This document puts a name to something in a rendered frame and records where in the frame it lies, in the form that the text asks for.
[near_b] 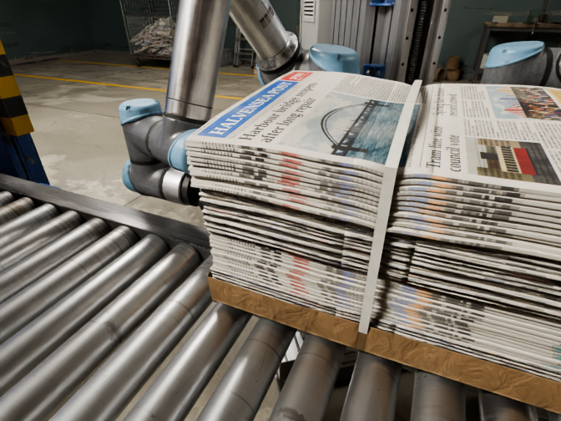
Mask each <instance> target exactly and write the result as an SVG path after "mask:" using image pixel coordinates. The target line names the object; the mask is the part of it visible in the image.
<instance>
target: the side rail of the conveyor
mask: <svg viewBox="0 0 561 421"><path fill-rule="evenodd" d="M3 191H7V192H9V193H11V194H12V195H13V196H14V197H15V198H16V199H17V200H19V199H21V198H23V197H27V198H29V199H31V200H33V201H34V202H35V203H36V205H37V206H38V207H39V206H41V205H44V204H50V205H53V206H54V207H55V208H57V210H58V211H59V212H60V214H61V215H62V214H63V213H65V212H66V211H75V212H77V213H78V214H79V215H81V216H82V218H83V220H84V221H85V222H87V221H89V220H91V219H93V218H99V219H101V220H102V221H104V222H105V223H106V224H107V225H108V226H109V228H110V230H111V231H113V230H114V229H116V228H117V227H119V226H127V227H128V228H130V229H131V230H132V231H133V232H134V233H135V234H136V236H137V237H138V239H139V241H140V240H142V239H143V238H144V237H146V236H147V235H149V234H153V235H156V236H158V237H160V238H161V239H162V240H163V241H164V242H165V244H166V245H167V247H168V249H169V252H170V251H171V250H172V249H173V248H175V247H176V246H177V245H178V244H180V243H185V244H187V245H189V246H192V247H193V248H194V249H195V250H196V251H197V252H198V254H199V256H200V265H201V264H202V263H203V262H204V261H205V260H206V259H207V258H208V257H209V256H210V255H211V253H210V251H211V249H212V246H210V233H209V232H208V231H207V229H208V228H204V227H202V226H196V225H192V224H190V223H186V222H183V221H177V220H174V219H170V218H167V217H164V216H158V215H155V214H152V213H148V212H145V211H141V210H136V209H133V208H129V207H127V206H123V205H117V204H114V203H111V202H107V201H104V200H99V199H95V198H92V197H89V196H86V195H80V194H77V193H73V192H70V191H66V190H61V189H58V188H54V187H52V186H48V185H42V184H39V183H36V182H32V181H29V180H24V179H20V178H17V177H14V176H10V175H5V174H1V173H0V192H3ZM198 267H199V266H198ZM198 267H197V268H198ZM197 268H196V269H197ZM196 269H195V270H196ZM402 368H404V369H406V370H409V371H412V372H414V373H415V372H416V368H414V367H411V366H408V365H406V364H403V365H402ZM465 390H466V391H468V392H471V393H475V394H477V395H478V388H476V387H474V386H471V385H468V384H465ZM536 410H537V415H538V416H539V417H542V418H546V419H548V413H547V409H544V408H540V407H537V406H536Z"/></svg>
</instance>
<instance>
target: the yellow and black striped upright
mask: <svg viewBox="0 0 561 421"><path fill-rule="evenodd" d="M0 120H1V122H2V124H3V128H4V129H5V132H6V134H9V135H13V136H20V135H23V134H28V133H31V132H34V128H33V125H32V123H31V120H30V118H29V116H28V111H27V109H26V106H25V103H24V102H23V97H22V95H21V93H20V91H19V88H18V85H17V82H16V79H15V78H14V75H13V71H12V69H11V67H10V64H9V62H8V58H7V55H6V54H5V51H4V48H3V45H2V43H1V40H0Z"/></svg>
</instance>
